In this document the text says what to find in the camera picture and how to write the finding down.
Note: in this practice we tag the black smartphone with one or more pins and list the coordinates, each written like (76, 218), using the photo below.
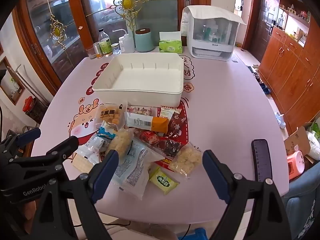
(262, 160)

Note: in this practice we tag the red snack bag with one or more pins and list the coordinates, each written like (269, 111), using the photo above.
(149, 137)

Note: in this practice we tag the glass bottle green label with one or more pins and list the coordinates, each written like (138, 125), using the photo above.
(104, 43)

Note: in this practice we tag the white plastic storage bin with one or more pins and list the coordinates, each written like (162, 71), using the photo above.
(142, 79)

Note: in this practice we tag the pink plastic stool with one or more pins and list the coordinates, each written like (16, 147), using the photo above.
(296, 164)

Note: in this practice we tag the dark red foil snack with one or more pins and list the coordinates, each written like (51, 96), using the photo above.
(175, 126)

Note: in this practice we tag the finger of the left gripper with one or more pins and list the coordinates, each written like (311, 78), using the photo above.
(60, 148)
(13, 142)

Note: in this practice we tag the white grey snack packet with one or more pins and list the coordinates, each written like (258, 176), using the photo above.
(92, 149)

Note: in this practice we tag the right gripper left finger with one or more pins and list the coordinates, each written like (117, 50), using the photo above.
(88, 188)

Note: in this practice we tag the yellow crackers clear bag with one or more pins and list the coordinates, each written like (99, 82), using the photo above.
(112, 113)

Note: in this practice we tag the white medicine storage box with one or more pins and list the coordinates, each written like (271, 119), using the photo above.
(210, 31)

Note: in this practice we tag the cream Lipo biscuit packet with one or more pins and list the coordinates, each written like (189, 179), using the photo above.
(170, 113)

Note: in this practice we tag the cardboard box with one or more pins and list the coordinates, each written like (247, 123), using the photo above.
(306, 140)

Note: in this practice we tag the blue white candy packet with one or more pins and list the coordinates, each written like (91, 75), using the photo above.
(106, 131)

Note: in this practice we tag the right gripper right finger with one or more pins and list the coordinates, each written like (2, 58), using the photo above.
(268, 218)

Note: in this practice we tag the rice puff snack bag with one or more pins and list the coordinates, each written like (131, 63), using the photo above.
(121, 143)

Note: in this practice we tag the brown paper snack bag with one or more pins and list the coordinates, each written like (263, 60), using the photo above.
(82, 164)

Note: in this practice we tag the white plastic bottle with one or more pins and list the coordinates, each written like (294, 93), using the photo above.
(126, 42)

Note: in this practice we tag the orange white snack bar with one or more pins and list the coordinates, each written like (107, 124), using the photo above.
(146, 122)

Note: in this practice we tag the green snack packet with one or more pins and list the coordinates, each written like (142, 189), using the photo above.
(161, 180)

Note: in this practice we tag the blue chair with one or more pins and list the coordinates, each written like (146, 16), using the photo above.
(302, 202)

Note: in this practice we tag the teal canister brown lid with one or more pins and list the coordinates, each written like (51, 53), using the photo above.
(143, 40)

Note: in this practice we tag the green tissue box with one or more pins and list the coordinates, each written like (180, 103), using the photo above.
(170, 42)

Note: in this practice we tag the large white blue snack bag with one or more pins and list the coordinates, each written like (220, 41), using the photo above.
(132, 173)

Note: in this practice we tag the wooden cabinet wall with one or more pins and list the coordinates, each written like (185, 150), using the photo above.
(290, 65)

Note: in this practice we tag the small glass jar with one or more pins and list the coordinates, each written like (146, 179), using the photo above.
(116, 48)

